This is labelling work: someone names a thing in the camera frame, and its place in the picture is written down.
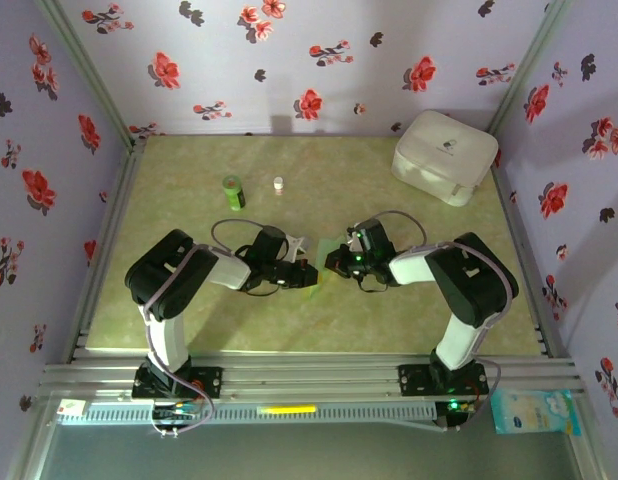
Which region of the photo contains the light green paper sheet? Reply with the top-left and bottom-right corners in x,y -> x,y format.
302,236 -> 344,302

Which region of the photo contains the green cylindrical bottle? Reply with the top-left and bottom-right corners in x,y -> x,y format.
221,174 -> 248,211

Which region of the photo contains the white zippered case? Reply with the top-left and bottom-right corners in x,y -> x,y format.
391,109 -> 500,209

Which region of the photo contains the yellow label strip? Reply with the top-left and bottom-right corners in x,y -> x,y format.
257,404 -> 318,415

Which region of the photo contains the controller with green light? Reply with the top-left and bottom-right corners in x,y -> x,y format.
436,397 -> 483,431

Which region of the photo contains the blue wet wipes packet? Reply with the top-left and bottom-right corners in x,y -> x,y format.
490,388 -> 584,436

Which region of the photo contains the white tag with red mark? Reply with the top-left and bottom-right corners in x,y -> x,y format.
57,398 -> 89,419

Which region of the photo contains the grey right arm cable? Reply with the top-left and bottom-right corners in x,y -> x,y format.
358,209 -> 519,434

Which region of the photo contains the aluminium frame cross rail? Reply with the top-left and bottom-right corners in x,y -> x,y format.
38,352 -> 588,401

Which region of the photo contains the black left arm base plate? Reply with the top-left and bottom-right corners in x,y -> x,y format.
132,366 -> 224,400

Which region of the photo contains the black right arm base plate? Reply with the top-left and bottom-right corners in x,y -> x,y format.
397,363 -> 490,399

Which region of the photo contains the aluminium side rail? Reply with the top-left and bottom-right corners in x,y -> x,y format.
490,167 -> 566,360
63,137 -> 149,364

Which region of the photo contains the grey slotted cable duct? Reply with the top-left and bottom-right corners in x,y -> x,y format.
56,402 -> 438,426

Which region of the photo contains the controller with coloured wires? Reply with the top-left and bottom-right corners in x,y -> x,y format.
151,397 -> 205,426

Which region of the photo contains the aluminium corner post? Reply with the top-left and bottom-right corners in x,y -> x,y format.
487,0 -> 574,136
36,0 -> 148,151

